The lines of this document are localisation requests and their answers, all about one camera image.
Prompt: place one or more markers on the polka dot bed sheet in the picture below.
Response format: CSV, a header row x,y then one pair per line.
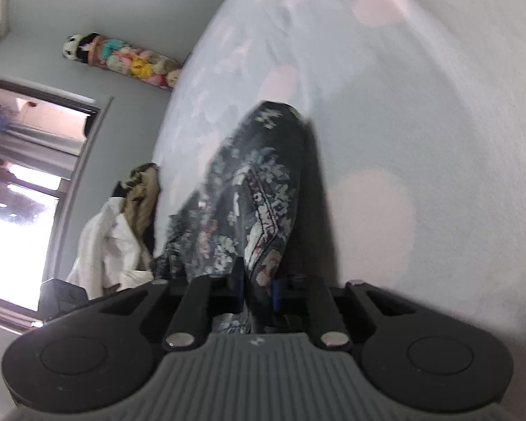
x,y
418,108

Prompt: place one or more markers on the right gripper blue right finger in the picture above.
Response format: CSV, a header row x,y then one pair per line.
x,y
304,304

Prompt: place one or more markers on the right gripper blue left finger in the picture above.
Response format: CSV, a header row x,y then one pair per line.
x,y
205,298

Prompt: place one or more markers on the white cotton garment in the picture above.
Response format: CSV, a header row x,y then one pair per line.
x,y
109,256

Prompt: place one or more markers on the dark floral garment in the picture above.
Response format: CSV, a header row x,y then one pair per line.
x,y
244,210

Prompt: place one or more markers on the olive striped garment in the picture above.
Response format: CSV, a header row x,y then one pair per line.
x,y
140,193

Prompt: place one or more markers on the window with dark frame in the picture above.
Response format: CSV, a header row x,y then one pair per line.
x,y
45,137

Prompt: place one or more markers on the white bedside cabinet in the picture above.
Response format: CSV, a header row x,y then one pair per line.
x,y
59,298

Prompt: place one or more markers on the panda plush toy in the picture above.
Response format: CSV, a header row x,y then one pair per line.
x,y
79,47

